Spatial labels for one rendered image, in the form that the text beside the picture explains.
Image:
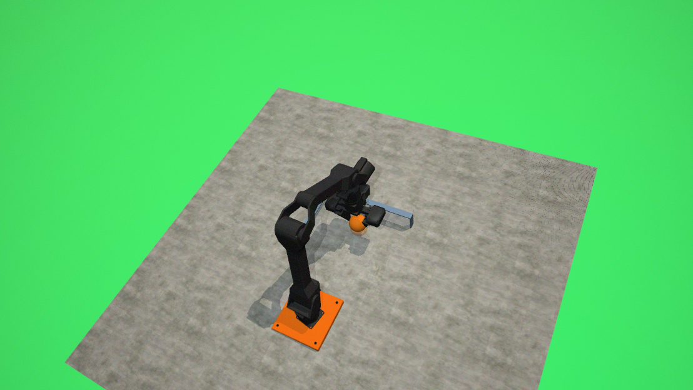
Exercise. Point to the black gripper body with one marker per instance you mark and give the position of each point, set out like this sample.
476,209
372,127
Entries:
373,215

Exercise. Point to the clear low l-shaped wall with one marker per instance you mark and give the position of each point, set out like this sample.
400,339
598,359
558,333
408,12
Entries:
388,216

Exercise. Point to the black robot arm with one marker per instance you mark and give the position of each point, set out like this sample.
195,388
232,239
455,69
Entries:
348,183

